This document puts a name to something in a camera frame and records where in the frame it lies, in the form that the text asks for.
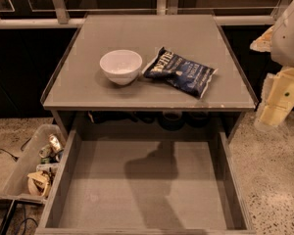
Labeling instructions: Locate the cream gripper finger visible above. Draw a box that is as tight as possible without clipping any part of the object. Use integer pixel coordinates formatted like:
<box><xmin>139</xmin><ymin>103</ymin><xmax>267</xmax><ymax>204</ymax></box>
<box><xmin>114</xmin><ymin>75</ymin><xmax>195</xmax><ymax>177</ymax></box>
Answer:
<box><xmin>250</xmin><ymin>26</ymin><xmax>273</xmax><ymax>52</ymax></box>
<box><xmin>254</xmin><ymin>67</ymin><xmax>294</xmax><ymax>131</ymax></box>

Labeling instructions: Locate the blue chip bag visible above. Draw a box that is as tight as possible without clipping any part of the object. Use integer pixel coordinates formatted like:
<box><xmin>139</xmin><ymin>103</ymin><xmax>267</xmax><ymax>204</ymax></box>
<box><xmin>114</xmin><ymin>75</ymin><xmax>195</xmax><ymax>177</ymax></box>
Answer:
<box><xmin>142</xmin><ymin>47</ymin><xmax>216</xmax><ymax>98</ymax></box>

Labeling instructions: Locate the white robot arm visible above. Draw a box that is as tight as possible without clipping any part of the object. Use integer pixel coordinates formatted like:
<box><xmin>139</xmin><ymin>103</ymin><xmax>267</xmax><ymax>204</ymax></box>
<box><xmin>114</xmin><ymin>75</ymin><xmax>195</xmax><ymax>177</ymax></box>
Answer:
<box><xmin>250</xmin><ymin>0</ymin><xmax>294</xmax><ymax>131</ymax></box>

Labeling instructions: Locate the open grey top drawer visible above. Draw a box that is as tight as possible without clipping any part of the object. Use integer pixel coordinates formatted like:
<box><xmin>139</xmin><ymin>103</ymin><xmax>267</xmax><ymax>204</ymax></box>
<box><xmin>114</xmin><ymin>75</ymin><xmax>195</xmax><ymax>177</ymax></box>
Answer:
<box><xmin>35</xmin><ymin>126</ymin><xmax>256</xmax><ymax>235</ymax></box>

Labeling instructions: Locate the white bowl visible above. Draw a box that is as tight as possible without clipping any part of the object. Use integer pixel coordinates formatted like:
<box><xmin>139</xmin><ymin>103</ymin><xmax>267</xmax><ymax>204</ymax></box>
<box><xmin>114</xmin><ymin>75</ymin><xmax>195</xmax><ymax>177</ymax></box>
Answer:
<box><xmin>100</xmin><ymin>50</ymin><xmax>142</xmax><ymax>85</ymax></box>

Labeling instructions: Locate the grey cabinet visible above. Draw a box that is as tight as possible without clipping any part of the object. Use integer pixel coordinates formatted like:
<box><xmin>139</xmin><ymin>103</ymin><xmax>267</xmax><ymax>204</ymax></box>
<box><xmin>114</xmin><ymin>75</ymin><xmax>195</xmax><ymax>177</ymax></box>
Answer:
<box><xmin>39</xmin><ymin>14</ymin><xmax>260</xmax><ymax>142</ymax></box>

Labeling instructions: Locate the crushed can upper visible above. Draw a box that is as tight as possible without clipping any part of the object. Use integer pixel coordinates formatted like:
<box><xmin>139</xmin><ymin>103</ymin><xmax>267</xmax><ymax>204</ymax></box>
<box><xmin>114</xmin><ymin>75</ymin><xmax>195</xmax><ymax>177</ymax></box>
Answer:
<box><xmin>49</xmin><ymin>134</ymin><xmax>63</xmax><ymax>154</ymax></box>

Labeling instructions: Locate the white plastic bottle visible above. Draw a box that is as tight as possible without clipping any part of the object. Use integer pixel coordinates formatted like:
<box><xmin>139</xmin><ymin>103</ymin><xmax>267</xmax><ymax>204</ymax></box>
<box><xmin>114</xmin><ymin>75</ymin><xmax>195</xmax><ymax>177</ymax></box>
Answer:
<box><xmin>36</xmin><ymin>163</ymin><xmax>59</xmax><ymax>174</ymax></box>

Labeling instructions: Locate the crushed green can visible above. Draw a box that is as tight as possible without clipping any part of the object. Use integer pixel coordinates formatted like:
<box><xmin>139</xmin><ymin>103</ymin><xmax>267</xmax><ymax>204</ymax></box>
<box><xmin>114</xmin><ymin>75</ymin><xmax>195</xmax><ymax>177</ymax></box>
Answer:
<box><xmin>39</xmin><ymin>145</ymin><xmax>52</xmax><ymax>159</ymax></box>

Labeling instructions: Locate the cream crumpled packaging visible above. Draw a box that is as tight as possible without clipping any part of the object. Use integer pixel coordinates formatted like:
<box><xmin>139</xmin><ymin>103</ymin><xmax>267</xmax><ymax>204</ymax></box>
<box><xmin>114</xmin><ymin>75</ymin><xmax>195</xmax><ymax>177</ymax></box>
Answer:
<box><xmin>27</xmin><ymin>171</ymin><xmax>51</xmax><ymax>198</ymax></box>

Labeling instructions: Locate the metal railing frame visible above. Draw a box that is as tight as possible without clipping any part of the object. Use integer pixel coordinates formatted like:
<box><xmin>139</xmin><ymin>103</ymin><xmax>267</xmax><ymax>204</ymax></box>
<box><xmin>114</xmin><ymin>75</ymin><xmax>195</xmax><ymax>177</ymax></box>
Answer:
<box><xmin>0</xmin><ymin>0</ymin><xmax>292</xmax><ymax>28</ymax></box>

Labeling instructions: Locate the black cable on floor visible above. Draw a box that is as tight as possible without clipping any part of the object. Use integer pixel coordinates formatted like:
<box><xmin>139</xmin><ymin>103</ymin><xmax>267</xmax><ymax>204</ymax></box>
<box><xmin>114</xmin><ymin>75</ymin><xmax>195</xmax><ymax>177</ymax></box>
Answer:
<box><xmin>0</xmin><ymin>136</ymin><xmax>33</xmax><ymax>163</ymax></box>

